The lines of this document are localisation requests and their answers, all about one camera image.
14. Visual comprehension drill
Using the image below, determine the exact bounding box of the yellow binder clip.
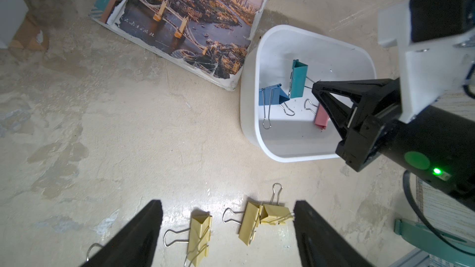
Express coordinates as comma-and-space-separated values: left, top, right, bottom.
222, 201, 262, 246
259, 183, 294, 226
163, 214, 213, 267

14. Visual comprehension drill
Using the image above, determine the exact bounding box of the pink binder clip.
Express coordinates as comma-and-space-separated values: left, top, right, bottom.
304, 99, 330, 131

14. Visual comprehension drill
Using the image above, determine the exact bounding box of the English textbook with city photo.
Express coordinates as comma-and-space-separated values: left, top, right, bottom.
90, 0, 267, 91

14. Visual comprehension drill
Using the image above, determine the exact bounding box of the blue binder clip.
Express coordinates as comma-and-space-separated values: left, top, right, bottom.
259, 84, 295, 130

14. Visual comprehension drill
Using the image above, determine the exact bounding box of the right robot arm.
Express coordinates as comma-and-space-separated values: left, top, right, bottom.
312, 79, 475, 210

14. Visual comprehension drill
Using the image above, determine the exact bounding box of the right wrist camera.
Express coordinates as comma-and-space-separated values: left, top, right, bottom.
377, 0, 475, 123

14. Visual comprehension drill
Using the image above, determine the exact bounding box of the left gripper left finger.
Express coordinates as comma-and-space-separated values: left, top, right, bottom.
83, 200, 163, 267

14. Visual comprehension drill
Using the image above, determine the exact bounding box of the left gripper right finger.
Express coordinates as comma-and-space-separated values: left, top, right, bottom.
293, 200, 372, 267

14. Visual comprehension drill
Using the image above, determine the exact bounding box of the white upright book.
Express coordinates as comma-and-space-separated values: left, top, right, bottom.
0, 0, 28, 49

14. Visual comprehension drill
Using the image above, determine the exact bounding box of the white plastic storage box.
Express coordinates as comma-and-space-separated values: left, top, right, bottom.
240, 25, 376, 163

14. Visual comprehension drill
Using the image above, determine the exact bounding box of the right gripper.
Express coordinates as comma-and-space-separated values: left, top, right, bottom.
312, 79, 404, 172

